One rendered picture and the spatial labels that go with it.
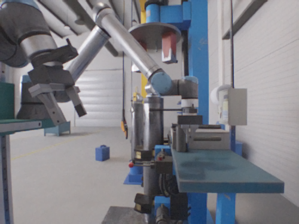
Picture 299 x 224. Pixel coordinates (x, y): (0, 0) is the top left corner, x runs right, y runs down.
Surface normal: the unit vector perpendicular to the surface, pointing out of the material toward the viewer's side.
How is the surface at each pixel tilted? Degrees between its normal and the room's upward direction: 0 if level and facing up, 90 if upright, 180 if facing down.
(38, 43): 85
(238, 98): 90
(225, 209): 90
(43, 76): 97
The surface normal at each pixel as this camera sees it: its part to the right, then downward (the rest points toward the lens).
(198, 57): -0.08, 0.01
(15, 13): 0.22, -0.02
